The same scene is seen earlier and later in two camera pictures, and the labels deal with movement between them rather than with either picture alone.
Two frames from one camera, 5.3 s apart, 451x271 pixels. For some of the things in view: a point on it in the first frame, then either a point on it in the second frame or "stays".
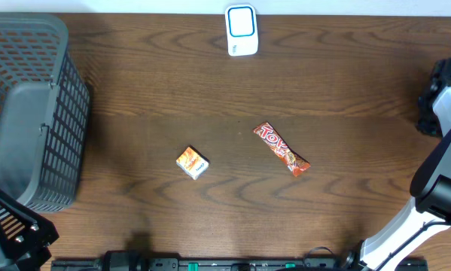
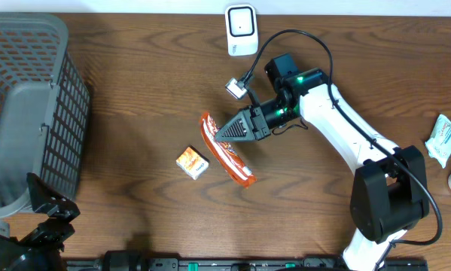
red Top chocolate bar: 296,162 to 227,154
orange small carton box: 192,162 stays
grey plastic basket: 36,107 stays
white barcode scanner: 242,30 stays
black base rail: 125,260 stays
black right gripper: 427,123 to 253,123
